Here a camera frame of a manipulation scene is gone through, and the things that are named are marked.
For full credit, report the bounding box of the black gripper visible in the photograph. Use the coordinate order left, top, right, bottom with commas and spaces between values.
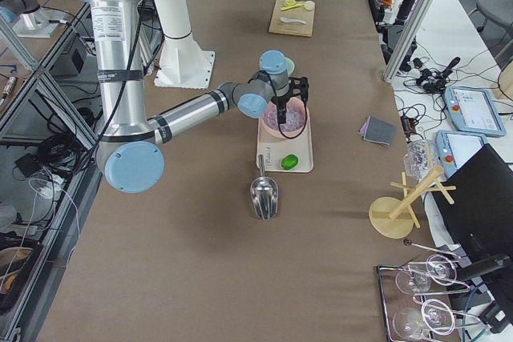
271, 77, 309, 124

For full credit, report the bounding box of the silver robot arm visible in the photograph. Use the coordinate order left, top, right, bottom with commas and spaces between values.
82, 0, 309, 193
1, 0, 67, 38

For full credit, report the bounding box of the pink ice bucket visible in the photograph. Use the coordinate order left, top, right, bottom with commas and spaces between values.
260, 97, 305, 139

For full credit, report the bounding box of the green ceramic bowl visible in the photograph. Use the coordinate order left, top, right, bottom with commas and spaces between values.
285, 57, 295, 76

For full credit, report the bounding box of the metal ice scoop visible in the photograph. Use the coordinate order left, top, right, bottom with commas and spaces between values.
250, 154, 279, 220

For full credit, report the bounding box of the white ceramic spoon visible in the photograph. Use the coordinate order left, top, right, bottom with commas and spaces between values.
280, 17, 307, 25

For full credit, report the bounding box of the clear plastic ice box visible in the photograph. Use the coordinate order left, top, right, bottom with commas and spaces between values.
403, 139, 438, 179

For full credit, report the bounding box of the cream serving tray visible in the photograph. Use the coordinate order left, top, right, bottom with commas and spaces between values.
256, 119, 313, 173

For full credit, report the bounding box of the green lime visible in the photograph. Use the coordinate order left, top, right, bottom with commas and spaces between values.
281, 154, 299, 171

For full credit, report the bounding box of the grey folded cloth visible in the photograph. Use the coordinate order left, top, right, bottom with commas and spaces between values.
359, 116, 398, 147

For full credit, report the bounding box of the wooden cutting board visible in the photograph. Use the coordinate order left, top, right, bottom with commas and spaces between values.
269, 0, 315, 38

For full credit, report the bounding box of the yellow plastic knife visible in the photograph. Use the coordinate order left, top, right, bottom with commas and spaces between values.
280, 2, 305, 11

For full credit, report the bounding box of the white steamed bun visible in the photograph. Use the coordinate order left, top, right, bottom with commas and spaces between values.
304, 1, 315, 10

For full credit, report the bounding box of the wooden cup tree stand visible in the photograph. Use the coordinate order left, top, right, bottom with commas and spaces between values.
369, 160, 456, 239

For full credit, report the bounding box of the black water bottle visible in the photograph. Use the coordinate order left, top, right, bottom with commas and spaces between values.
395, 0, 416, 25

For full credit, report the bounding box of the near teach pendant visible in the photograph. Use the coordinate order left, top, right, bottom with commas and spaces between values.
435, 130, 487, 178

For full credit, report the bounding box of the teach pendant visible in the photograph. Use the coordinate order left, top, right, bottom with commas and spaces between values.
435, 130, 487, 178
443, 86, 507, 137

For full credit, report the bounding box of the far teach pendant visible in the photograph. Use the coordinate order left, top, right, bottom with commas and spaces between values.
443, 86, 507, 137

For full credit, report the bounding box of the wine glass rack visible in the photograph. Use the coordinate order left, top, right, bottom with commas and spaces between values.
376, 261, 480, 341

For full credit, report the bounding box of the black monitor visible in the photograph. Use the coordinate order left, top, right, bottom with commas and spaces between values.
434, 143, 513, 291

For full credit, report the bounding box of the upper wine glass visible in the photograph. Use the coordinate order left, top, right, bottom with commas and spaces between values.
395, 254, 456, 294

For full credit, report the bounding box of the lower wine glass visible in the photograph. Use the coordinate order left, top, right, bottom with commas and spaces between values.
393, 299, 455, 341

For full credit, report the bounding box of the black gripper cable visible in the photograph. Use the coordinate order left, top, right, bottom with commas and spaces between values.
267, 71, 309, 139

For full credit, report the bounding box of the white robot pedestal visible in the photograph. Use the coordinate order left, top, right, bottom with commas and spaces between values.
154, 0, 215, 90

